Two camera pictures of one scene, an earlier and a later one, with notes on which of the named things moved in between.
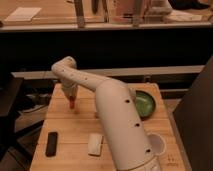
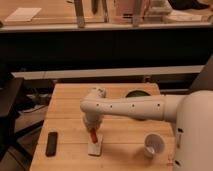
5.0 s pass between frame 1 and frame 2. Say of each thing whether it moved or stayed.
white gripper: moved
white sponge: stayed
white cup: stayed
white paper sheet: stayed
